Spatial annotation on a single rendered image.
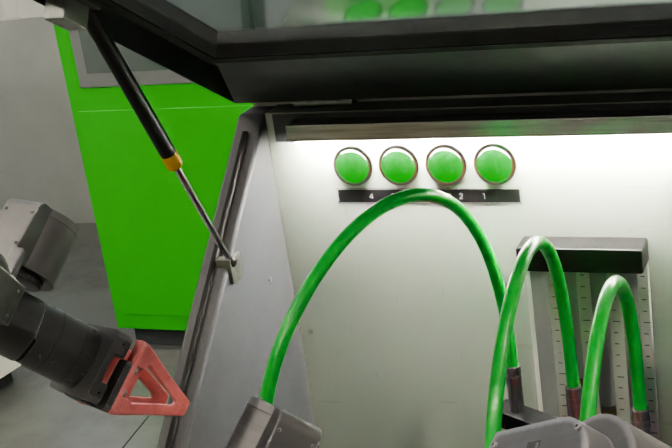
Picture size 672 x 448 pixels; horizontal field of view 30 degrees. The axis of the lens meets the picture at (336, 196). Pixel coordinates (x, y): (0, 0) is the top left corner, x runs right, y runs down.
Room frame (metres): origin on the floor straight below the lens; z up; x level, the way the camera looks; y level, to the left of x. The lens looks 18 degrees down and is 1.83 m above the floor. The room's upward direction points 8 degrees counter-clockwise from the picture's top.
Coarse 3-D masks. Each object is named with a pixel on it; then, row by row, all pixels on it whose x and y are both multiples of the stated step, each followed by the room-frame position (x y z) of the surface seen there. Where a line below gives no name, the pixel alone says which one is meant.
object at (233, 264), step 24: (96, 24) 1.25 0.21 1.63; (120, 72) 1.27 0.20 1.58; (144, 96) 1.29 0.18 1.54; (144, 120) 1.29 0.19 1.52; (168, 144) 1.31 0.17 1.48; (168, 168) 1.32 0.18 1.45; (192, 192) 1.34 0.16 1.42; (216, 240) 1.37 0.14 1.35; (216, 264) 1.39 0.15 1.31; (240, 264) 1.40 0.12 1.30
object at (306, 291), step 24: (408, 192) 1.21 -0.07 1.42; (432, 192) 1.24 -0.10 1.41; (360, 216) 1.17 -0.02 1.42; (336, 240) 1.15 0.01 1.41; (480, 240) 1.29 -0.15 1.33; (312, 288) 1.11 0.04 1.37; (504, 288) 1.30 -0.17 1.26; (288, 312) 1.10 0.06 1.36; (288, 336) 1.08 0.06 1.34; (264, 384) 1.07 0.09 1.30
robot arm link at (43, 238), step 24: (0, 216) 1.03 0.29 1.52; (24, 216) 1.02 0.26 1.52; (48, 216) 1.03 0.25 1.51; (0, 240) 1.00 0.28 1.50; (24, 240) 1.00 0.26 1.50; (48, 240) 1.02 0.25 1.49; (72, 240) 1.04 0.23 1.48; (24, 264) 1.00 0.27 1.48; (48, 264) 1.01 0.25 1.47; (0, 288) 0.94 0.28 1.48; (24, 288) 0.96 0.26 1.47; (48, 288) 1.02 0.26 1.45; (0, 312) 0.94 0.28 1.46
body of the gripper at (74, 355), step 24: (48, 312) 0.99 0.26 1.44; (48, 336) 0.98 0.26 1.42; (72, 336) 0.99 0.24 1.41; (96, 336) 1.01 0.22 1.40; (120, 336) 0.98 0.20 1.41; (24, 360) 0.98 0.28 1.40; (48, 360) 0.98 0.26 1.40; (72, 360) 0.98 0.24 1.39; (96, 360) 0.98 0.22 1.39; (72, 384) 0.99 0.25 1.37; (96, 384) 0.96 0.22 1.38
